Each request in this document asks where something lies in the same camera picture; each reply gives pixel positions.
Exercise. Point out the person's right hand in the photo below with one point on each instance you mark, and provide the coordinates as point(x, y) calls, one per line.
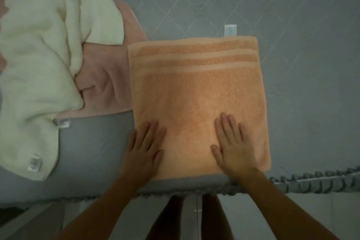
point(237, 158)

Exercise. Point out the person's left hand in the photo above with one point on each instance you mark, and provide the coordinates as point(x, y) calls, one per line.
point(140, 161)

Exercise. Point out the person's right little finger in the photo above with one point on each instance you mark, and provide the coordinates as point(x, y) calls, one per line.
point(245, 136)

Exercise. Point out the person's right thumb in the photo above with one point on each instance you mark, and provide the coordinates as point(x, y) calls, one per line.
point(217, 155)

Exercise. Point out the person's left middle finger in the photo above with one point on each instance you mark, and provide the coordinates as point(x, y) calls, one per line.
point(152, 134)

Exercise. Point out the person's right middle finger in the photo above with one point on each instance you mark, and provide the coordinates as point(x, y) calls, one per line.
point(228, 128)

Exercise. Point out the person's left little finger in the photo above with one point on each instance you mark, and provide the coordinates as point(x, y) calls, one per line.
point(132, 140)

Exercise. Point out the person's left thumb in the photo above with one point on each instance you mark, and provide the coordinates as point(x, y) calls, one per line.
point(159, 159)

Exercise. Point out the orange striped towel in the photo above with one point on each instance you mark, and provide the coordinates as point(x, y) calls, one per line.
point(197, 93)

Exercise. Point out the person's right forearm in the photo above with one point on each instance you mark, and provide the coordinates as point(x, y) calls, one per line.
point(281, 209)

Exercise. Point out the person's left forearm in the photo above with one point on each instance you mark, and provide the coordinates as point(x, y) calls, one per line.
point(107, 209)

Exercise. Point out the pink towel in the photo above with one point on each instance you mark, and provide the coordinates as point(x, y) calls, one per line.
point(109, 79)

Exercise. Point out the grey quilted bedspread with pompoms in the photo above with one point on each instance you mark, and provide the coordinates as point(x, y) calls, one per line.
point(303, 65)

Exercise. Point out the crumpled cream towel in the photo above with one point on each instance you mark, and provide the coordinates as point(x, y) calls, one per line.
point(36, 65)

